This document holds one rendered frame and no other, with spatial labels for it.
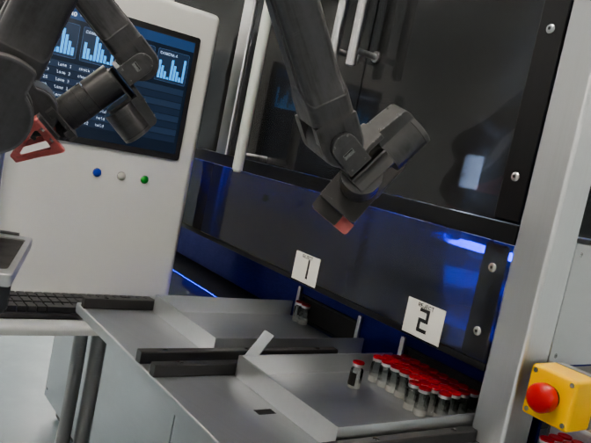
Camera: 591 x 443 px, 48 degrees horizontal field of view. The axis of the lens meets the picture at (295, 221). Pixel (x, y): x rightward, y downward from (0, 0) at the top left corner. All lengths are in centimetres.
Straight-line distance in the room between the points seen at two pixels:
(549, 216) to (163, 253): 105
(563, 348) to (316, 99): 55
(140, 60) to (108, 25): 7
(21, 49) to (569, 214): 73
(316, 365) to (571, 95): 60
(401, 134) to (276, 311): 75
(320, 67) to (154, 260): 105
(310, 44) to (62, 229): 100
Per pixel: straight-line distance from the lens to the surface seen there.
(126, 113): 116
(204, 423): 92
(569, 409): 98
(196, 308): 142
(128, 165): 167
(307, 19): 78
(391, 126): 87
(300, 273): 139
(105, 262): 170
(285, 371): 115
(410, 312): 115
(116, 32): 113
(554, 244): 100
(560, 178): 100
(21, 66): 69
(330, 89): 80
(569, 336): 110
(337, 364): 121
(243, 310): 148
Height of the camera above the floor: 125
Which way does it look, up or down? 6 degrees down
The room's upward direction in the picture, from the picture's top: 12 degrees clockwise
